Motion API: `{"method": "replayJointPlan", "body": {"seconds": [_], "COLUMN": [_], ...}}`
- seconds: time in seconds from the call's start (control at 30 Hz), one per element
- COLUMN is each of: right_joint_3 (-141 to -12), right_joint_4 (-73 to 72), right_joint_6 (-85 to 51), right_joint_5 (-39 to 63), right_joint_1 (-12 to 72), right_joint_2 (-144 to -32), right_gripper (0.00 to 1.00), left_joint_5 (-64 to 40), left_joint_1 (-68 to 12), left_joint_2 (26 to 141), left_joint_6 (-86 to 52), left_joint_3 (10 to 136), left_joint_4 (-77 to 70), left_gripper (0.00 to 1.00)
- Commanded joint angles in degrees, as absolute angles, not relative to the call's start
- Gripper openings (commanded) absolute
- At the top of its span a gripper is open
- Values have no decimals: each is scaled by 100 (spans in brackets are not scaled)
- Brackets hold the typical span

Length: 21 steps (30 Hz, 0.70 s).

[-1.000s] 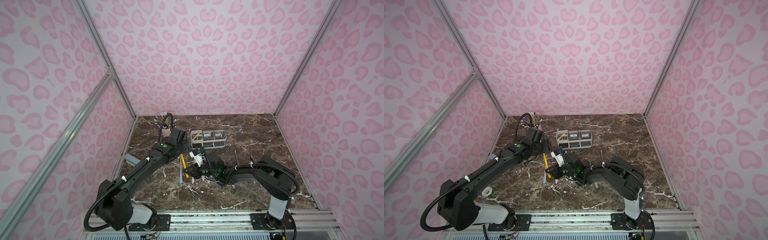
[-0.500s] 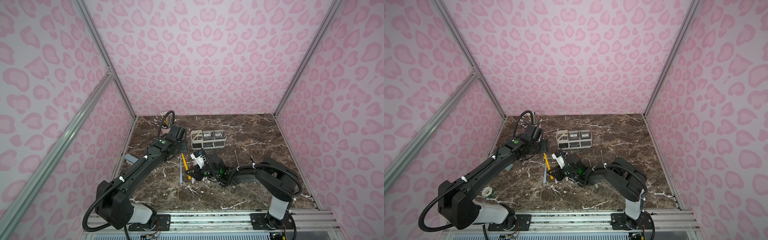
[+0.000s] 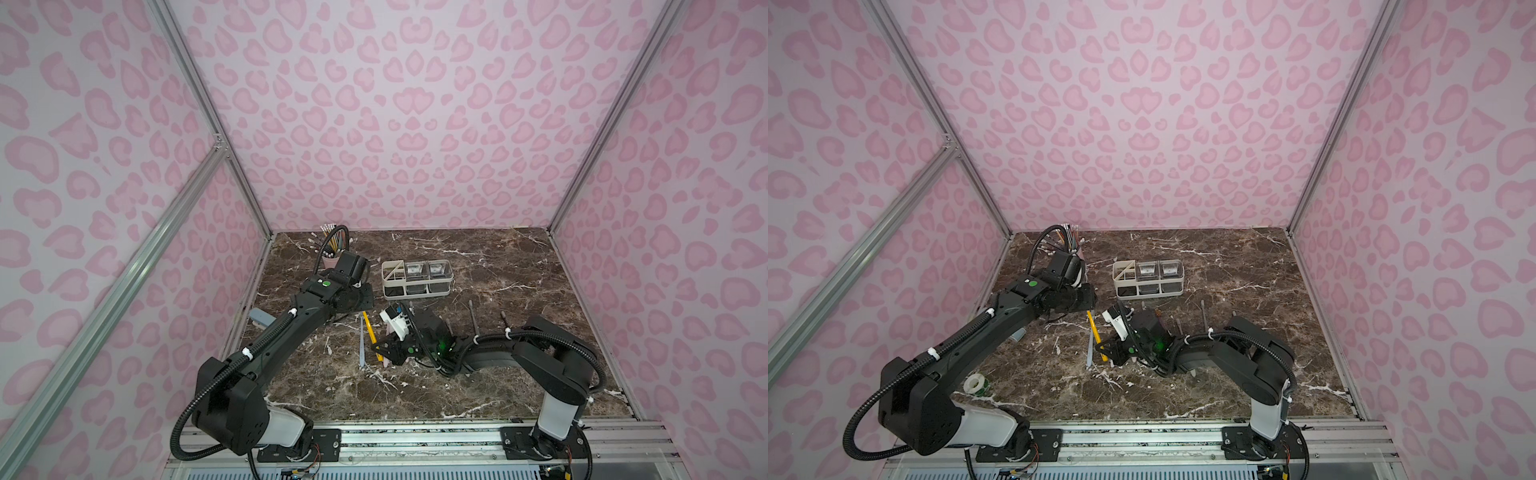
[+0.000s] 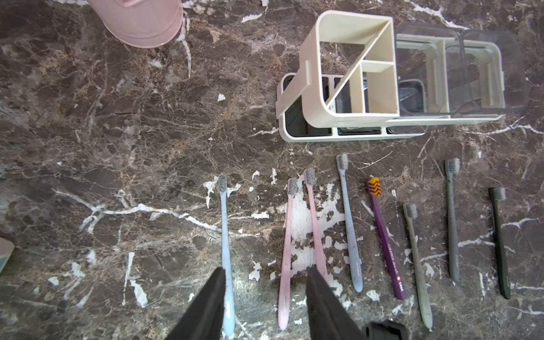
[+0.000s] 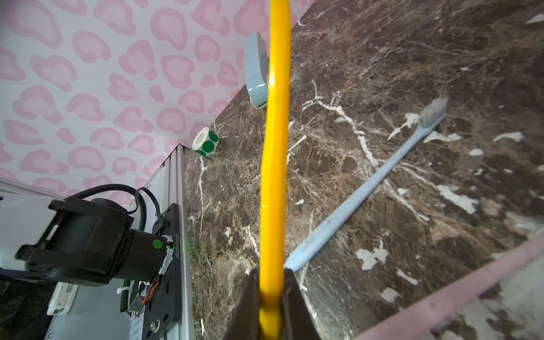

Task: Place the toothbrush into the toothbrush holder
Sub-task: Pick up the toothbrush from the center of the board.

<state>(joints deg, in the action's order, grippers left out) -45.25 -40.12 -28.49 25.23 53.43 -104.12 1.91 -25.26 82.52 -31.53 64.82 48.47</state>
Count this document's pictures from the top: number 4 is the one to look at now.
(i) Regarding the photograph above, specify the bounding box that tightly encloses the grey blue box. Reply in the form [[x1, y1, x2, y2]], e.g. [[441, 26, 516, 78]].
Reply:
[[0, 237, 15, 272]]

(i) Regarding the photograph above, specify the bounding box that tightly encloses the black toothbrush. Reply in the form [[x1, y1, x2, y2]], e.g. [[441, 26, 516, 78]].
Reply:
[[489, 187, 511, 300]]

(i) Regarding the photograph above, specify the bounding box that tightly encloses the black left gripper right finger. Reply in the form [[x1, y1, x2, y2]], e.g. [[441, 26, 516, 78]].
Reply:
[[305, 266, 366, 340]]

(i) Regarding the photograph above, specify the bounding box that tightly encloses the grey blue toothbrush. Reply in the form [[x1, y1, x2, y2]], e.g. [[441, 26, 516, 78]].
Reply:
[[336, 154, 364, 293]]

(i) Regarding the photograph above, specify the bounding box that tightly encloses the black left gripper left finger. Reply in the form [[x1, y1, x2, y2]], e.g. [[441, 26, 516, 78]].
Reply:
[[166, 267, 226, 340]]

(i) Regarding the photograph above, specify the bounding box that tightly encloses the pale pink toothbrush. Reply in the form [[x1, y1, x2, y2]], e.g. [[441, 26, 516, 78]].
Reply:
[[278, 178, 298, 331]]

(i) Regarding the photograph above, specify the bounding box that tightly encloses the light blue toothbrush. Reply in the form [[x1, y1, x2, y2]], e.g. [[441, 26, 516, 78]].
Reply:
[[218, 174, 236, 337]]

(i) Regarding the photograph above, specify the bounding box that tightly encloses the dark grey toothbrush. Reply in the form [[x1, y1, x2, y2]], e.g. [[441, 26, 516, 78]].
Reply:
[[445, 158, 461, 283]]

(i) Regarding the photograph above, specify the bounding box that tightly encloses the olive grey toothbrush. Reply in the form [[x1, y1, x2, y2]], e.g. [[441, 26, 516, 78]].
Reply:
[[403, 203, 434, 331]]

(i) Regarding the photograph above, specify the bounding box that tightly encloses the pink pencil cup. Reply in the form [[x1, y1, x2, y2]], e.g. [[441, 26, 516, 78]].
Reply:
[[88, 0, 184, 48]]

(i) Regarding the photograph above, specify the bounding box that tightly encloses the cream toothbrush holder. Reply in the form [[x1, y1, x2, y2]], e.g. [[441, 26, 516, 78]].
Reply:
[[276, 11, 528, 143]]

